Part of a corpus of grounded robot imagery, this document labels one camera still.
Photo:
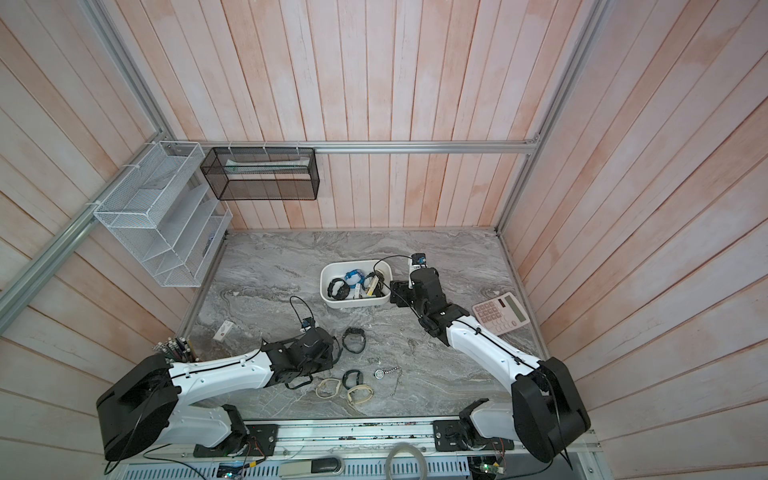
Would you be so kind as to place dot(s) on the white plastic storage box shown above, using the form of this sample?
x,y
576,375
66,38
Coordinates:
x,y
339,269

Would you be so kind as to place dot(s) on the yellow cream band watch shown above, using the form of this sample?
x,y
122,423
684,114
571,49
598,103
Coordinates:
x,y
359,394

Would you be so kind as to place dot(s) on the blue band watch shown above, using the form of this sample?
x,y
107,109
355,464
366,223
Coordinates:
x,y
354,277

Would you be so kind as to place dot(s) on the small black band watch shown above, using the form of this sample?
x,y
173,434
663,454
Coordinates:
x,y
352,378

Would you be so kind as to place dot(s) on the left aluminium frame rail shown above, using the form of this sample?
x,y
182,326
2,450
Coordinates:
x,y
25,286

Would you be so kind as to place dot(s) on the grey black handheld device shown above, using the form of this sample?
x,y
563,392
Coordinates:
x,y
318,467

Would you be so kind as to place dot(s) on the white wire mesh shelf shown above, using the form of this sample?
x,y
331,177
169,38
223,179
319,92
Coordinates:
x,y
173,229

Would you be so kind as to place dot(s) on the right aluminium frame post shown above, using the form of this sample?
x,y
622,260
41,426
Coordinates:
x,y
576,63

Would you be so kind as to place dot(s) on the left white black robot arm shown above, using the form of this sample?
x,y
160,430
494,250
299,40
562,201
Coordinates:
x,y
159,401

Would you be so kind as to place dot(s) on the black mesh wall basket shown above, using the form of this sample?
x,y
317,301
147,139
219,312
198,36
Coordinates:
x,y
262,173

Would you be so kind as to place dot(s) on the pink white calculator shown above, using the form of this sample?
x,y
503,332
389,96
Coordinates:
x,y
502,314

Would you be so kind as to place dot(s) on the small black clip watch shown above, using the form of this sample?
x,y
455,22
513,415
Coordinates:
x,y
359,291

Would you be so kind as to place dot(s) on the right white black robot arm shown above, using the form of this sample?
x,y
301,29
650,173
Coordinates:
x,y
545,413

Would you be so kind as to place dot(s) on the black sport watch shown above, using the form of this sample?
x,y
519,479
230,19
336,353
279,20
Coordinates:
x,y
367,279
338,289

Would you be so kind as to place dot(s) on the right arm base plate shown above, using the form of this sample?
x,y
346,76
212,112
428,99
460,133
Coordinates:
x,y
460,435

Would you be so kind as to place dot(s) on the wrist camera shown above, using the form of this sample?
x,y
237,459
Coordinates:
x,y
416,261
307,324

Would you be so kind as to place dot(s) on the front aluminium mounting rail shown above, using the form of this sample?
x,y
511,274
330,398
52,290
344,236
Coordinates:
x,y
349,438

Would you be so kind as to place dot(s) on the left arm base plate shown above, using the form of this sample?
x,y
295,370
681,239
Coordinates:
x,y
257,439

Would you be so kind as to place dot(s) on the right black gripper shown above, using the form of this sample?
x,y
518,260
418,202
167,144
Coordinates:
x,y
400,289

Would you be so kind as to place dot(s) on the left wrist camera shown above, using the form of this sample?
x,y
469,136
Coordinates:
x,y
307,324

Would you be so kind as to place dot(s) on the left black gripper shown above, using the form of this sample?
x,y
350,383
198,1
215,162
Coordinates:
x,y
328,363

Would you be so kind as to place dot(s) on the red cup of pens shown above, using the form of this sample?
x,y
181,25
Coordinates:
x,y
176,349

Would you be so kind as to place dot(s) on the horizontal aluminium rail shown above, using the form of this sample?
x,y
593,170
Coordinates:
x,y
387,147

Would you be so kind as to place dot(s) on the small white tag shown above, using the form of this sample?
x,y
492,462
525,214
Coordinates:
x,y
223,330

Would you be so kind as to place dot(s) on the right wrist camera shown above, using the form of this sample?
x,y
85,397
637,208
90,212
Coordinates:
x,y
416,261

